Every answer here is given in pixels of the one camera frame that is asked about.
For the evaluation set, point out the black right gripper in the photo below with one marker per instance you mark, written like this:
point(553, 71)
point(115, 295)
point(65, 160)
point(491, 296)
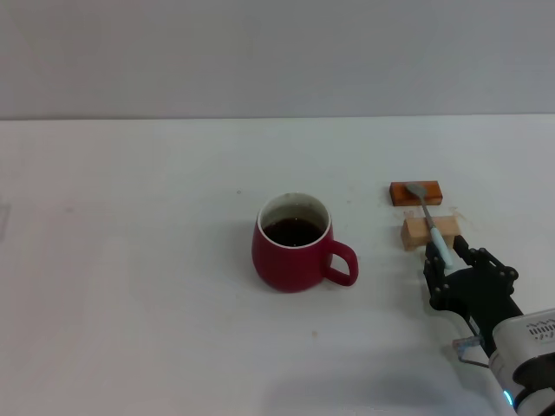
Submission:
point(481, 294)

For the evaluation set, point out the red ceramic cup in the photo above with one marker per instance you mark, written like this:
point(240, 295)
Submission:
point(286, 268)

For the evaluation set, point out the light wooden spoon rest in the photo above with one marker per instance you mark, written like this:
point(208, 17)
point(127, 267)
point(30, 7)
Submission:
point(414, 234)

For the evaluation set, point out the dark orange wooden block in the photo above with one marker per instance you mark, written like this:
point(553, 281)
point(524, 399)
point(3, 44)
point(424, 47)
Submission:
point(401, 195)

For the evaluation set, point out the dark brown coffee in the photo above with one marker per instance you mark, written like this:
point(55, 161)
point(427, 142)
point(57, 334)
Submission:
point(295, 232)

